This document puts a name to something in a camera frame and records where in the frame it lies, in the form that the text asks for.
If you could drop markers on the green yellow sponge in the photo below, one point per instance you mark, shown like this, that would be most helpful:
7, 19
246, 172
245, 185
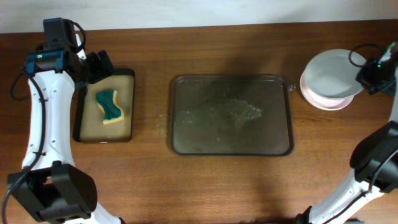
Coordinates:
107, 103

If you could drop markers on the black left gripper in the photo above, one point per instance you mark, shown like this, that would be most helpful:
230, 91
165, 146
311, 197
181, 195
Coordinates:
101, 73

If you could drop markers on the dark brown serving tray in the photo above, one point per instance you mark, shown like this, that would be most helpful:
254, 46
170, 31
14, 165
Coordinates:
230, 115

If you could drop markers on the black soapy water tray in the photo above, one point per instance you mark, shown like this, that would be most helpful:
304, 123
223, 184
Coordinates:
88, 126

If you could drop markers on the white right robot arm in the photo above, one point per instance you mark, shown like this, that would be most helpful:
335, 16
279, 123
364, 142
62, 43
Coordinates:
373, 174

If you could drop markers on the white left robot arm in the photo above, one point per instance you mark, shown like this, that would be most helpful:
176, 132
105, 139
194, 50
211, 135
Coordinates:
49, 187

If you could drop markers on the pink plate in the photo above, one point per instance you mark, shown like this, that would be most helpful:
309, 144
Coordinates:
321, 102

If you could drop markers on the light grey plate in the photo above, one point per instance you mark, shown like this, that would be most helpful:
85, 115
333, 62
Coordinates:
332, 74

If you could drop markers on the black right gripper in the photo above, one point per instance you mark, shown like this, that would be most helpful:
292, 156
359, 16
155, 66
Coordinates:
361, 78

